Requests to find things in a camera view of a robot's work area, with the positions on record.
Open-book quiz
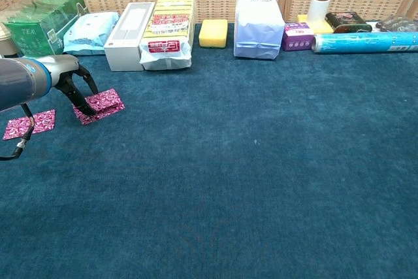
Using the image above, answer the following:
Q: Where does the white paper bag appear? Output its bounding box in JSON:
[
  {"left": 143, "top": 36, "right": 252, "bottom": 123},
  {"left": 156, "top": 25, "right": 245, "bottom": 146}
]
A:
[{"left": 233, "top": 0, "right": 286, "bottom": 61}]

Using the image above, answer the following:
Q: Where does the beige lidded food container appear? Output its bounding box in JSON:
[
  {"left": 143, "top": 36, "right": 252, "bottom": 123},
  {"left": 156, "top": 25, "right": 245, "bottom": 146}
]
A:
[{"left": 0, "top": 25, "right": 18, "bottom": 58}]

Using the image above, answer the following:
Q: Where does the pink patterned rectangular block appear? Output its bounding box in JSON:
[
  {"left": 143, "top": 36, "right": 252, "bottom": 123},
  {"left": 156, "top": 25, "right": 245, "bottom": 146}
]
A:
[
  {"left": 84, "top": 88, "right": 123, "bottom": 112},
  {"left": 2, "top": 109, "right": 57, "bottom": 142},
  {"left": 72, "top": 101, "right": 126, "bottom": 126}
]

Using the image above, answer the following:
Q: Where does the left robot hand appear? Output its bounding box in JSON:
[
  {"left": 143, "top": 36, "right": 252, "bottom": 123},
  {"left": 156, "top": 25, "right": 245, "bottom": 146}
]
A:
[{"left": 48, "top": 54, "right": 99, "bottom": 118}]

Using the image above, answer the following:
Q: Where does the blue carpet table mat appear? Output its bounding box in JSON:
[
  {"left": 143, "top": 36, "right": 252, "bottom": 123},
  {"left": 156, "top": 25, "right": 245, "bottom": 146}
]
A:
[{"left": 0, "top": 22, "right": 418, "bottom": 279}]

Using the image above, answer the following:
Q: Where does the green tea bag box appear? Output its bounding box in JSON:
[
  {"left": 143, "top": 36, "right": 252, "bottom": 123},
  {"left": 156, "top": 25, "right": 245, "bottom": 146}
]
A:
[{"left": 2, "top": 0, "right": 90, "bottom": 60}]

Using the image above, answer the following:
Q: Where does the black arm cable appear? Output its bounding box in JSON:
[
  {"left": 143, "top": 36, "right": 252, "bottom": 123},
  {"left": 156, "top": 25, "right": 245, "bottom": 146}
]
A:
[{"left": 0, "top": 102, "right": 35, "bottom": 162}]

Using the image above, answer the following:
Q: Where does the white roll with cardboard core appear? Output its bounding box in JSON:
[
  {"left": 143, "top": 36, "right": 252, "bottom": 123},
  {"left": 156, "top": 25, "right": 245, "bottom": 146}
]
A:
[{"left": 308, "top": 0, "right": 332, "bottom": 26}]

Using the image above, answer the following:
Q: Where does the flat yellow sponge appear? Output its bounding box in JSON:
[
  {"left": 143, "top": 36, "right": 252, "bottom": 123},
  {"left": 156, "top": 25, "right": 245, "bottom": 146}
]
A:
[{"left": 297, "top": 14, "right": 335, "bottom": 35}]

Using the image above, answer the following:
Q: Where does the blue cling film roll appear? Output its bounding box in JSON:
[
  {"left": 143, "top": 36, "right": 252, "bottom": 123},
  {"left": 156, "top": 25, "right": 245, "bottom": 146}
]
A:
[{"left": 310, "top": 31, "right": 418, "bottom": 56}]

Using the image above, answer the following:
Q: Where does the dark rectangular tin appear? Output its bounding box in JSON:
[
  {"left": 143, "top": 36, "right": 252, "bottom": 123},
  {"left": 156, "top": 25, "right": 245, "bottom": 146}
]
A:
[{"left": 324, "top": 11, "right": 374, "bottom": 35}]

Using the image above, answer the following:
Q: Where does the small purple box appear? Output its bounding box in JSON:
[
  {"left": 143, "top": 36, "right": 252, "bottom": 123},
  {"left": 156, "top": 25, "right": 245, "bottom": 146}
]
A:
[{"left": 281, "top": 21, "right": 315, "bottom": 52}]

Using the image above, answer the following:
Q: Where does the light blue wet wipes pack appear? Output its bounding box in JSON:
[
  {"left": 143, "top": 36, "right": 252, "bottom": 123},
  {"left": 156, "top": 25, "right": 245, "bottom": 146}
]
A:
[{"left": 62, "top": 11, "right": 121, "bottom": 56}]

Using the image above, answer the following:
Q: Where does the yellow sponge multipack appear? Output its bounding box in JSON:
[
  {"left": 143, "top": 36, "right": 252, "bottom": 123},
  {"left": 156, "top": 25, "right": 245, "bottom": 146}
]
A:
[{"left": 138, "top": 0, "right": 197, "bottom": 72}]

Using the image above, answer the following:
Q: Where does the plain yellow sponge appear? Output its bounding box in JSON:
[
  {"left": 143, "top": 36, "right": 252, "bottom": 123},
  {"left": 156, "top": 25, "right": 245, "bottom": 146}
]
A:
[{"left": 198, "top": 18, "right": 229, "bottom": 49}]

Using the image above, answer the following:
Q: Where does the white power strip box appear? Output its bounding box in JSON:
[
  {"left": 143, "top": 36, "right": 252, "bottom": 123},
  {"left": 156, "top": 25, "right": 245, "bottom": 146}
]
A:
[{"left": 103, "top": 1, "right": 156, "bottom": 73}]

